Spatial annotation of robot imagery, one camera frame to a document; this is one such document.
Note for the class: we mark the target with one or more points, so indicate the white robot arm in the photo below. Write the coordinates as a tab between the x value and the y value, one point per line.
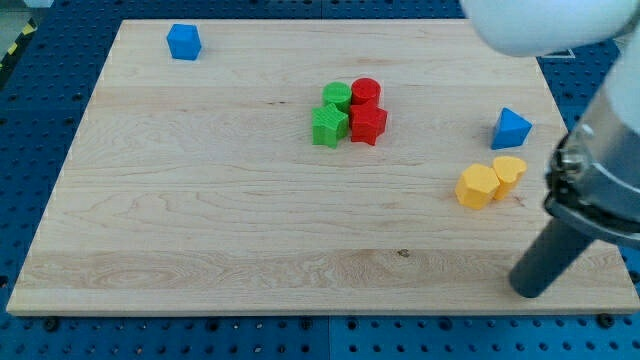
537	27

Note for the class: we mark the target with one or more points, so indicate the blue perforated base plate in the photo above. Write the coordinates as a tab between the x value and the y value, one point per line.
51	62

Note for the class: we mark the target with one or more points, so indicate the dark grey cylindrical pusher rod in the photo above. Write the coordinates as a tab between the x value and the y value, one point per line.
556	247

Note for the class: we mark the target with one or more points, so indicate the blue cube block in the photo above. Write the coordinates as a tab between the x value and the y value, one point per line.
184	42

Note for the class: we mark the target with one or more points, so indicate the green star block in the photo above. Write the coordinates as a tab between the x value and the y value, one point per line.
329	125

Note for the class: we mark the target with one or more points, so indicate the red star block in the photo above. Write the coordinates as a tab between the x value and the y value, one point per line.
367	122

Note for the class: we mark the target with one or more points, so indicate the silver tool flange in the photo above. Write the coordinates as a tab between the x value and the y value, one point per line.
593	175

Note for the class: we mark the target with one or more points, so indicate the red cylinder block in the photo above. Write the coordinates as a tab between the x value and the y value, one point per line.
364	90

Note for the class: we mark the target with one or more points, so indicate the wooden board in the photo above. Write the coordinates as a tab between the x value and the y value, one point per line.
192	188

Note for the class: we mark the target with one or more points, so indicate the green cylinder block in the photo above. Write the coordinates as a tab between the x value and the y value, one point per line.
339	94

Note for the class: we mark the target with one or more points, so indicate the yellow hexagon block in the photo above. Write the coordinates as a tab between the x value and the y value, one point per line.
476	186

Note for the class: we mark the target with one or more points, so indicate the blue triangle block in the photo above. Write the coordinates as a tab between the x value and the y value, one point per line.
510	130

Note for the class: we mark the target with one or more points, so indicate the yellow heart block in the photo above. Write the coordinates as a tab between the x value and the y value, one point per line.
509	170

